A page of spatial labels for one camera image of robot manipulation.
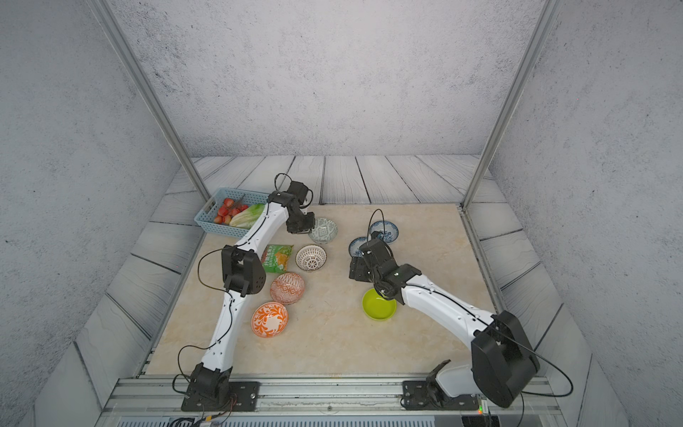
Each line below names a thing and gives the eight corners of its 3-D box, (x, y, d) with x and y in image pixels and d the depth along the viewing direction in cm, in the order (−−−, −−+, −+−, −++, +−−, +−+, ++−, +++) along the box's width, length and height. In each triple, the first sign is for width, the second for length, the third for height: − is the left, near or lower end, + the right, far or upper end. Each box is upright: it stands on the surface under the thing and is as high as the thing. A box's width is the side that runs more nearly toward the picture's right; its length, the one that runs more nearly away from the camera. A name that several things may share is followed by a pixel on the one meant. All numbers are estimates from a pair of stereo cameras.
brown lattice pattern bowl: (296, 270, 101) (294, 264, 97) (299, 251, 107) (297, 244, 103) (325, 270, 101) (325, 263, 97) (327, 251, 107) (326, 244, 103)
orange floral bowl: (251, 337, 85) (247, 332, 82) (258, 308, 92) (254, 302, 88) (286, 337, 85) (283, 332, 82) (291, 308, 92) (288, 301, 88)
